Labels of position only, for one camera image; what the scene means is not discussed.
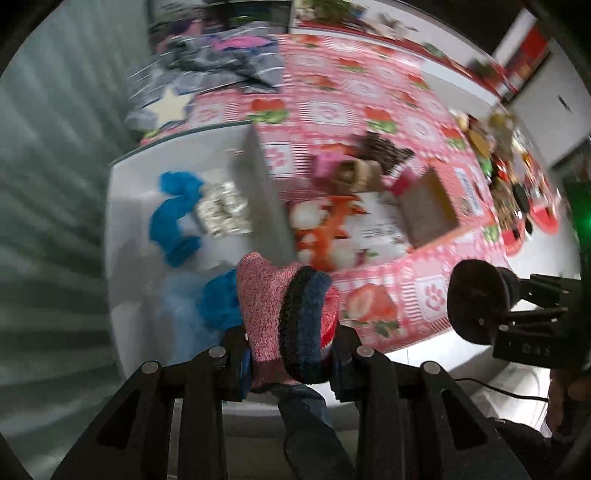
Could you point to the small blue cloth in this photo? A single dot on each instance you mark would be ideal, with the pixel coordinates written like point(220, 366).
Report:
point(221, 300)

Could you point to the grey checked blanket with star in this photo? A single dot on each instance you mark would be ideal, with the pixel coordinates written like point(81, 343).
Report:
point(207, 64)

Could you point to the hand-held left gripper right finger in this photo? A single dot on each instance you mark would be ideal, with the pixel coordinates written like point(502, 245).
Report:
point(346, 369)

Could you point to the clear jar of nuts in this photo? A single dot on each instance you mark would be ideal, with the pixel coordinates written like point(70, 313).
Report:
point(507, 212)

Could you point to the silver foil packet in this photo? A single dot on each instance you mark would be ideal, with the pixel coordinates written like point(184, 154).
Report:
point(224, 210)

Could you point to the black fuzzy sock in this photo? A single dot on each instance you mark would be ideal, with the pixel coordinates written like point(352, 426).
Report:
point(478, 300)

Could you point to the black round lid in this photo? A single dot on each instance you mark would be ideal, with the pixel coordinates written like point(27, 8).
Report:
point(521, 198)

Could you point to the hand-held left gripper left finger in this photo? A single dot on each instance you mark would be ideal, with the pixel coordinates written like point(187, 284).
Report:
point(242, 364)

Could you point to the red round mat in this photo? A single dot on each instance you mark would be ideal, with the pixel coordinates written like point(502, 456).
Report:
point(542, 219)

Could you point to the person's left leg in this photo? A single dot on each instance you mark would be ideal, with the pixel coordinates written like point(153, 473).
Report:
point(314, 434)

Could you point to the dark striped sock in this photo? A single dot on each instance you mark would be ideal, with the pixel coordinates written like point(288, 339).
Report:
point(383, 152)

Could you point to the white cardboard box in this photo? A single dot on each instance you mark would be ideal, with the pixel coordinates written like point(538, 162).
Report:
point(134, 221)

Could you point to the person's right hand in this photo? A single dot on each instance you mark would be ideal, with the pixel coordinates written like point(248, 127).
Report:
point(565, 397)

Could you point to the orange and white tissue pack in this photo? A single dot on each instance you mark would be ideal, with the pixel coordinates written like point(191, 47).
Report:
point(351, 230)

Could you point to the pink patterned carton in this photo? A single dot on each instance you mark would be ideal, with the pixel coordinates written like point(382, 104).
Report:
point(427, 207)

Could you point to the red wall decoration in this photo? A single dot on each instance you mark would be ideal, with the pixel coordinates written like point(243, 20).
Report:
point(528, 50)

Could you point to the beige pouch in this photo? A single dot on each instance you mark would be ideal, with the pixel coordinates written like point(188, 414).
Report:
point(360, 175)

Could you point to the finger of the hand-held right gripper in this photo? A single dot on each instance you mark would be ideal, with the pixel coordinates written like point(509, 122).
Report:
point(535, 321)
point(549, 290)

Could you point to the small pink cloth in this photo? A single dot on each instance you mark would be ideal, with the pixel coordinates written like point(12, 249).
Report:
point(328, 165)

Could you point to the pile of snack packets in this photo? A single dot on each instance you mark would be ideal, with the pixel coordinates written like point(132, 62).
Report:
point(498, 138)

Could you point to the pink sock with dark stripes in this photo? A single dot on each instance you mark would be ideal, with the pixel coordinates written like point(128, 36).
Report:
point(272, 318)

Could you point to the black television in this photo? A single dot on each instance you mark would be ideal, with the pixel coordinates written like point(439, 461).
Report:
point(461, 18)

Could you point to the large blue cloth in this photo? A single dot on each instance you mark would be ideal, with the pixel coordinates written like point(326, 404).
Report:
point(173, 221)

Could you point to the pink strawberry tablecloth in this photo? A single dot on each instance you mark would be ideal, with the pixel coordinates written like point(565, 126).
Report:
point(346, 92)

